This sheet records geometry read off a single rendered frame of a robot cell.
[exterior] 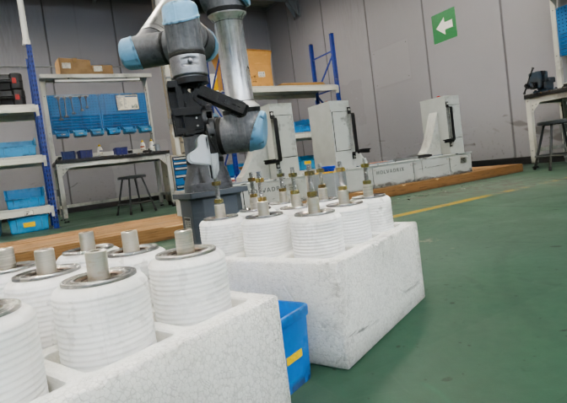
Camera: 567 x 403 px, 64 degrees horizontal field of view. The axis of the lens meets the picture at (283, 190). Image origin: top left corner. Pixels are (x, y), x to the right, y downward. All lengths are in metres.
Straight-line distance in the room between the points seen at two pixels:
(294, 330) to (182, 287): 0.24
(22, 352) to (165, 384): 0.13
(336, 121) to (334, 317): 2.86
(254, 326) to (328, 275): 0.22
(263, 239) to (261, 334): 0.31
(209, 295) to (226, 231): 0.39
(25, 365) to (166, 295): 0.17
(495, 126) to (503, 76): 0.63
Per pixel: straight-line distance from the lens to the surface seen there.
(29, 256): 2.69
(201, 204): 1.35
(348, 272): 0.78
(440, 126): 4.48
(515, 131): 6.35
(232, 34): 1.40
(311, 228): 0.79
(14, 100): 5.52
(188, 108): 0.95
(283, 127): 3.28
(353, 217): 0.90
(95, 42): 9.64
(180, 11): 0.99
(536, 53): 6.24
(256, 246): 0.87
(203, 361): 0.52
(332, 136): 3.54
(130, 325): 0.49
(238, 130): 1.36
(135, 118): 6.96
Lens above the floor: 0.34
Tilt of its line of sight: 3 degrees down
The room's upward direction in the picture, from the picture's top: 7 degrees counter-clockwise
